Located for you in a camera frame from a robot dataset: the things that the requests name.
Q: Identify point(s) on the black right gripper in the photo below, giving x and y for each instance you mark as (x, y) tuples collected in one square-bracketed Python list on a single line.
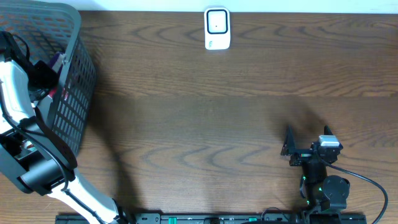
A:
[(305, 152)]

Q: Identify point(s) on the red purple snack packet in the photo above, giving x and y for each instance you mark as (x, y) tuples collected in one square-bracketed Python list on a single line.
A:
[(56, 63)]

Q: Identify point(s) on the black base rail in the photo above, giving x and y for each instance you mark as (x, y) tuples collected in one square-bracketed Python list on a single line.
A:
[(271, 217)]

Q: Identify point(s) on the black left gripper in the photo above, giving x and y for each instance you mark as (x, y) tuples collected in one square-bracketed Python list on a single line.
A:
[(38, 79)]

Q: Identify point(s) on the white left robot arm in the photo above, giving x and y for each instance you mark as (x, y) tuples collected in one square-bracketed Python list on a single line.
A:
[(57, 174)]

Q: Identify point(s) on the white barcode scanner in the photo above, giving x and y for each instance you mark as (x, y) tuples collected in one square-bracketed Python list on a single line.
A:
[(217, 27)]

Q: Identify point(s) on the grey plastic mesh basket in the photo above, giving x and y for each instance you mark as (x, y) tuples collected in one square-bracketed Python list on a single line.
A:
[(33, 31)]

